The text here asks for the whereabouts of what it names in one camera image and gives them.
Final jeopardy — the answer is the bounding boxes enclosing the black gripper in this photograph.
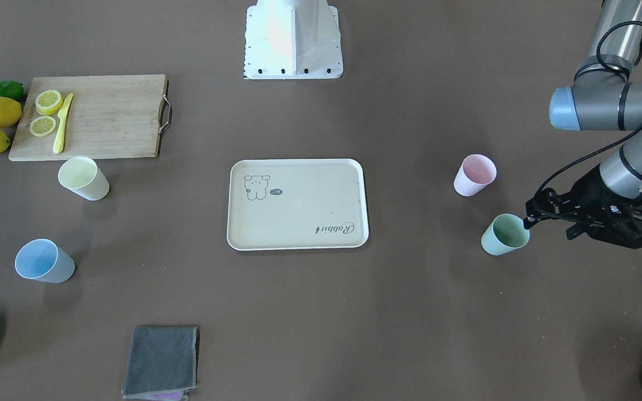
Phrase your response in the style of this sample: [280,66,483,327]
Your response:
[523,167,642,249]

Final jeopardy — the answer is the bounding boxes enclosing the green plastic cup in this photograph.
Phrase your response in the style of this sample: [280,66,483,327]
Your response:
[481,213,531,256]

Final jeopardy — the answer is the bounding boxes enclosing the blue plastic cup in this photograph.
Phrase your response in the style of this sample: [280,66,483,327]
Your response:
[14,238,75,283]

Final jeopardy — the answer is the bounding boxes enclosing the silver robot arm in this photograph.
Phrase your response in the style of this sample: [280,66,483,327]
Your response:
[524,1,642,249]

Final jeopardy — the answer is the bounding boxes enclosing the cream rabbit serving tray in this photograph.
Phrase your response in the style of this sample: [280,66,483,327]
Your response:
[227,158,369,251]

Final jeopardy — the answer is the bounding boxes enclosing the pink plastic cup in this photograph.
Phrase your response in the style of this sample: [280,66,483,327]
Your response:
[453,153,497,197]

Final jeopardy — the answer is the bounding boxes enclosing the folded grey cloth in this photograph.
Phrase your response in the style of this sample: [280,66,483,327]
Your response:
[121,326,198,400]

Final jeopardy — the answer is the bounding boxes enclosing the bamboo cutting board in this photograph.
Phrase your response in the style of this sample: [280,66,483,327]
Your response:
[8,74,170,162]

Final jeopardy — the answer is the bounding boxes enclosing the cream yellow plastic cup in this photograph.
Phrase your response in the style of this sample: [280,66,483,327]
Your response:
[57,157,110,201]

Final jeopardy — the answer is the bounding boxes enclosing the yellow plastic knife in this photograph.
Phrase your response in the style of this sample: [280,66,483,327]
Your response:
[52,93,74,153]

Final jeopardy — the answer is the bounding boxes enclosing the lemon half slice upper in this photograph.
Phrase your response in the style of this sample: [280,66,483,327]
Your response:
[34,90,64,116]

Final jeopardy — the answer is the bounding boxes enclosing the lemon half slice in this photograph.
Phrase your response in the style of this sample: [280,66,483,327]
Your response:
[34,90,64,116]
[28,116,57,137]

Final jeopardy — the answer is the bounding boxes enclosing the lemon half slice lower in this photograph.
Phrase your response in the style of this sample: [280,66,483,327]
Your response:
[28,116,57,137]

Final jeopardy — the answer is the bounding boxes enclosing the green lime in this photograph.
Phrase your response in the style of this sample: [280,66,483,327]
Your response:
[0,80,25,101]

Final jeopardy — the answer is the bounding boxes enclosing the whole yellow lemon upper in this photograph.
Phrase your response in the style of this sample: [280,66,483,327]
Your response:
[0,97,22,129]

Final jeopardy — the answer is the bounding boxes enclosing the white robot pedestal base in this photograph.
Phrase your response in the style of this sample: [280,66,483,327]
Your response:
[243,1,344,80]

